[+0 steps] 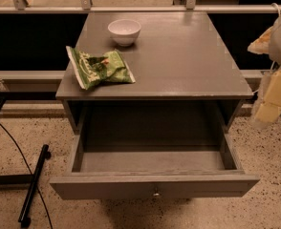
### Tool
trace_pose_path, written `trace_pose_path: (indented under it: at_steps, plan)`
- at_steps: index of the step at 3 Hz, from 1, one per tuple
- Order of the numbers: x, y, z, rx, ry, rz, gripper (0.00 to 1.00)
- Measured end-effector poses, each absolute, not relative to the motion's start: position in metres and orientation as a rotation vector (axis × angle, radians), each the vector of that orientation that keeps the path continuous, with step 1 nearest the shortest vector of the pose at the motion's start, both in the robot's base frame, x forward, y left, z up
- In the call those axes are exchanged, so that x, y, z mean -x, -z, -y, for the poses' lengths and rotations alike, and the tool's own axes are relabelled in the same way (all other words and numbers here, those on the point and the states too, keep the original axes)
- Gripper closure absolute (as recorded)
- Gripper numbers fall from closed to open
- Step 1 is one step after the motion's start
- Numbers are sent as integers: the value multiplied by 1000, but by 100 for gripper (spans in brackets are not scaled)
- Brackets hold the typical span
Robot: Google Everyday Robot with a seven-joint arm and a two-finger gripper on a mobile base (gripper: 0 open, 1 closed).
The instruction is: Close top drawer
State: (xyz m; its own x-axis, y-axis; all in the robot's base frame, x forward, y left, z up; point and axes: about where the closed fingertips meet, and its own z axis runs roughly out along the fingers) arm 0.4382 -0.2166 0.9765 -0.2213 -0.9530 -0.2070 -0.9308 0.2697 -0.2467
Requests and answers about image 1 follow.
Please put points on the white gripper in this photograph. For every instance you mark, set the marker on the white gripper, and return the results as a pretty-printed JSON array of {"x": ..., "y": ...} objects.
[{"x": 270, "y": 43}]

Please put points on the grey top drawer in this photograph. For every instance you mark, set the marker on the grey top drawer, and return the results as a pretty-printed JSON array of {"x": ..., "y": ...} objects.
[{"x": 127, "y": 150}]

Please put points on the grey wooden cabinet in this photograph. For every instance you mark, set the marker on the grey wooden cabinet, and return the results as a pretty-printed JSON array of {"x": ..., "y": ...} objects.
[{"x": 178, "y": 56}]

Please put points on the white ceramic bowl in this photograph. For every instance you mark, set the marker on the white ceramic bowl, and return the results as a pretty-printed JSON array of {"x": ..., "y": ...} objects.
[{"x": 124, "y": 31}]

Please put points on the green chip bag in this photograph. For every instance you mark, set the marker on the green chip bag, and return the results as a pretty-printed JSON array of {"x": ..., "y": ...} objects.
[{"x": 92, "y": 70}]

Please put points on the black stand base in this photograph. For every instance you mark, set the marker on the black stand base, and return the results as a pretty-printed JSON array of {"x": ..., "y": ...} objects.
[{"x": 28, "y": 182}]

